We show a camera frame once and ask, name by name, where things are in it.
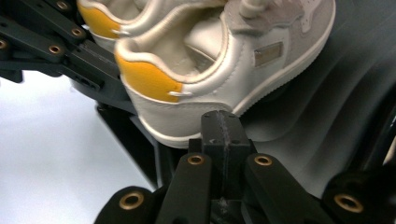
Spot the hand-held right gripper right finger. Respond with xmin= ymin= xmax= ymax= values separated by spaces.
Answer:
xmin=224 ymin=111 xmax=258 ymax=202

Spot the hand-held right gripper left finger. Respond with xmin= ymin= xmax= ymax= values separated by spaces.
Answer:
xmin=188 ymin=109 xmax=228 ymax=202

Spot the white sneaker with yellow heel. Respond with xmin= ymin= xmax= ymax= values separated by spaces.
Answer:
xmin=113 ymin=0 xmax=337 ymax=150
xmin=76 ymin=0 xmax=163 ymax=54

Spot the red and black two-tier rack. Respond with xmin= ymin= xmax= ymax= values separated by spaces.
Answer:
xmin=94 ymin=0 xmax=396 ymax=202

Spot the white table cover sheet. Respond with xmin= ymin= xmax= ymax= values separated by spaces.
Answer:
xmin=0 ymin=69 xmax=158 ymax=224

